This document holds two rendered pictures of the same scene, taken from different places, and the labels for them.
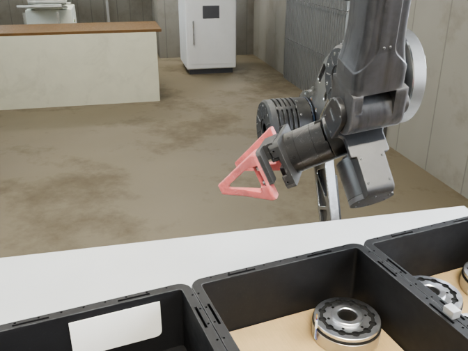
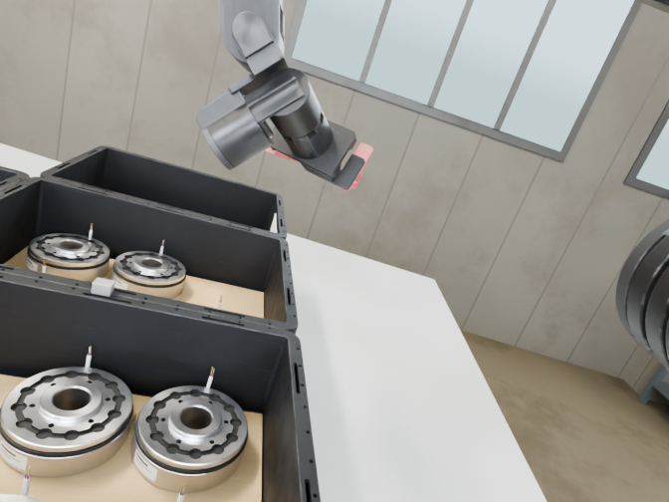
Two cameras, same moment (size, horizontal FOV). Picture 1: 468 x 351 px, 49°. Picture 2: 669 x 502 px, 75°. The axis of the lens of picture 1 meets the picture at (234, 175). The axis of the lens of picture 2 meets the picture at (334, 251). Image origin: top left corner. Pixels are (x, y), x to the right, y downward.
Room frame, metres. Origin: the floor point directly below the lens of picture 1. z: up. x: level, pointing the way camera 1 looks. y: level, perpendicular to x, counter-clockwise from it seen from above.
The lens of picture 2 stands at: (0.81, -0.64, 1.18)
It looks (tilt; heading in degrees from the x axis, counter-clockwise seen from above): 19 degrees down; 97
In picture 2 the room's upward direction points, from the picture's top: 19 degrees clockwise
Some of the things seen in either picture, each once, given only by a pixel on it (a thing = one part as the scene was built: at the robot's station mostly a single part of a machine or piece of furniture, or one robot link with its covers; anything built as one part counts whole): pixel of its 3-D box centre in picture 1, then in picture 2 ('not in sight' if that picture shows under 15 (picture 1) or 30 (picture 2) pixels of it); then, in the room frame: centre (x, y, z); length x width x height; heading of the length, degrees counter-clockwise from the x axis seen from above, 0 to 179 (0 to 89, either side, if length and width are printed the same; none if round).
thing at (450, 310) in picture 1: (451, 311); (103, 287); (0.55, -0.29, 0.94); 0.02 x 0.01 x 0.01; 22
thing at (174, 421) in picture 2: (430, 292); (195, 419); (0.69, -0.32, 0.86); 0.05 x 0.05 x 0.01
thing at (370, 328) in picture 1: (347, 318); not in sight; (0.63, -0.17, 0.86); 0.10 x 0.10 x 0.01
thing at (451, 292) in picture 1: (429, 294); (194, 423); (0.69, -0.32, 0.86); 0.10 x 0.10 x 0.01
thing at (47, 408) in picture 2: not in sight; (72, 400); (0.59, -0.36, 0.86); 0.05 x 0.05 x 0.01
